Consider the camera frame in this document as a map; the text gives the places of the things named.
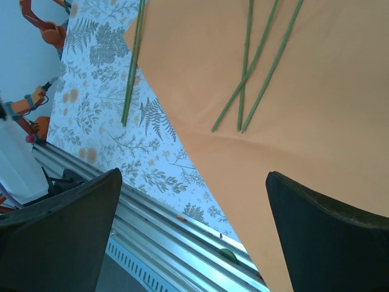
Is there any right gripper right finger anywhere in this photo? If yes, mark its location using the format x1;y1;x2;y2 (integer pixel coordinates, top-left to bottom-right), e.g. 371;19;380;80
266;171;389;292

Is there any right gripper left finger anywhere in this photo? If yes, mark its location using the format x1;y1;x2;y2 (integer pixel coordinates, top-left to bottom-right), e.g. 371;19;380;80
0;167;123;292

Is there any orange wrapping paper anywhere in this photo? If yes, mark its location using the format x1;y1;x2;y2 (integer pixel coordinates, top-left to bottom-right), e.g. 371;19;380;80
123;0;389;292

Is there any pink and white flower bunch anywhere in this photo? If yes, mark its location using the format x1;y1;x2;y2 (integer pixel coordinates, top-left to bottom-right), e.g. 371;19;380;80
241;0;305;134

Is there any fake pale teal rose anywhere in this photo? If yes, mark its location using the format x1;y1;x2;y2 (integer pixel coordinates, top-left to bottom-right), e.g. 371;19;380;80
123;0;147;127

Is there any fake pink rose stem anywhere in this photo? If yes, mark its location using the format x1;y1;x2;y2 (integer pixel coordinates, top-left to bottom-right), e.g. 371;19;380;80
210;0;280;133

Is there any small green cap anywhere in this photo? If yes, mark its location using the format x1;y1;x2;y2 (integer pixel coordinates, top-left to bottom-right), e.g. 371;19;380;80
219;248;238;264

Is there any floral patterned tablecloth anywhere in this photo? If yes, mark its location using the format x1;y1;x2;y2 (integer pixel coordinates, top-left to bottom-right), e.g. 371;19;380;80
45;0;247;253

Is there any white slotted cable duct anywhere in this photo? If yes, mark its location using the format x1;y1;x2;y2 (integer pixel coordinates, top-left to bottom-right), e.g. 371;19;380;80
105;237;171;292

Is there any aluminium table frame rail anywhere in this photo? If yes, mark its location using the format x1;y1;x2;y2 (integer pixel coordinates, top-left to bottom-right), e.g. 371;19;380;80
30;142;271;292

